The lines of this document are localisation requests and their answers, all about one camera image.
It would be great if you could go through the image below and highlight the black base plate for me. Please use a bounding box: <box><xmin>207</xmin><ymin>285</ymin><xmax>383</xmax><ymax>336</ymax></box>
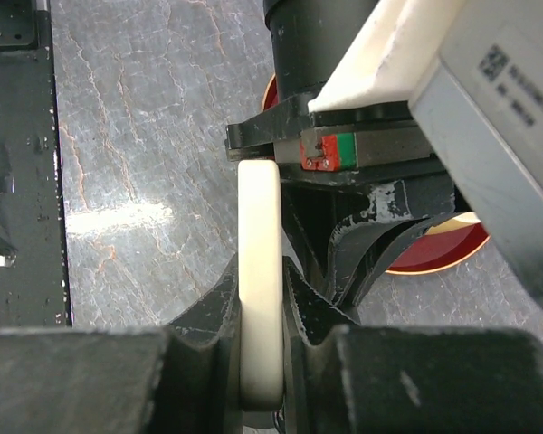
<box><xmin>0</xmin><ymin>1</ymin><xmax>72</xmax><ymax>327</ymax></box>

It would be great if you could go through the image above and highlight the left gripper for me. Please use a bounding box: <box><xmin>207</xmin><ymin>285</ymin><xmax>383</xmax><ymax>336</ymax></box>
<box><xmin>225</xmin><ymin>92</ymin><xmax>457</xmax><ymax>307</ymax></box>

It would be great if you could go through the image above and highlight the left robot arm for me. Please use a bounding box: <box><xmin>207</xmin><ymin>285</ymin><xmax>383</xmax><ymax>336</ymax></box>
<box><xmin>225</xmin><ymin>1</ymin><xmax>462</xmax><ymax>310</ymax></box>

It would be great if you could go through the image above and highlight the phone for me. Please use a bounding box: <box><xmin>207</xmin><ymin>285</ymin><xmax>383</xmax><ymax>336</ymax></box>
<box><xmin>237</xmin><ymin>160</ymin><xmax>283</xmax><ymax>411</ymax></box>

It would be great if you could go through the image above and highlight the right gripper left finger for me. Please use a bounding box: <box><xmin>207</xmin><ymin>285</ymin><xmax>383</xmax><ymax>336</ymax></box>
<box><xmin>0</xmin><ymin>260</ymin><xmax>243</xmax><ymax>433</ymax></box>

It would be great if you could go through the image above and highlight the red round tray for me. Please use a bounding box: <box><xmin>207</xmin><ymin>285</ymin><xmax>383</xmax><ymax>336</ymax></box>
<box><xmin>261</xmin><ymin>74</ymin><xmax>491</xmax><ymax>276</ymax></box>

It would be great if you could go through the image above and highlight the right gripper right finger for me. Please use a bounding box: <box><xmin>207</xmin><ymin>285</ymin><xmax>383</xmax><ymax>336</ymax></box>
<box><xmin>283</xmin><ymin>258</ymin><xmax>543</xmax><ymax>433</ymax></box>

